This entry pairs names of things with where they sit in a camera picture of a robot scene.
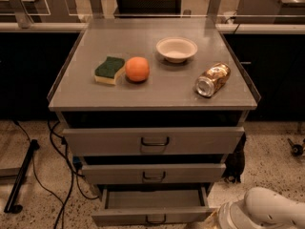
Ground black floor stand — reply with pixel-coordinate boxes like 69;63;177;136
4;139;39;214

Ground green yellow sponge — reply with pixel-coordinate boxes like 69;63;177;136
94;56;125;85

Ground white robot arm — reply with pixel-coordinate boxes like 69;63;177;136
202;187;305;229

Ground grey drawer cabinet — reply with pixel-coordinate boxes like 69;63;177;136
47;17;262;196

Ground grey top drawer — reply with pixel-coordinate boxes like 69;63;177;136
63;127;244;156

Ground black chair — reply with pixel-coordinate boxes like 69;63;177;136
113;0;182;17

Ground white bowl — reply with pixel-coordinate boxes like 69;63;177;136
156;37;197;63

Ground black caster wheel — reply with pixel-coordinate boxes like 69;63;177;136
288;138;304;156

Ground orange fruit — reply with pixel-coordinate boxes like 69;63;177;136
125;57;150;82

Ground black bag behind cabinet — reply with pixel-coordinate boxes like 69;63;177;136
222;134;246;183

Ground grey bottom drawer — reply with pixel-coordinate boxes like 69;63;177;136
91;184;214;226

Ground golden soda can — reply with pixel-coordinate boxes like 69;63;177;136
194;63;231;97

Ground black cable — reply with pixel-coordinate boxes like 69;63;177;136
12;119;99;229

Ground grey drawer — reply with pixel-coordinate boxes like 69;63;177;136
82;163;226;185
63;127;244;156
91;184;214;226

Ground grey middle drawer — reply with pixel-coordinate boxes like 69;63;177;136
82;163;226;185

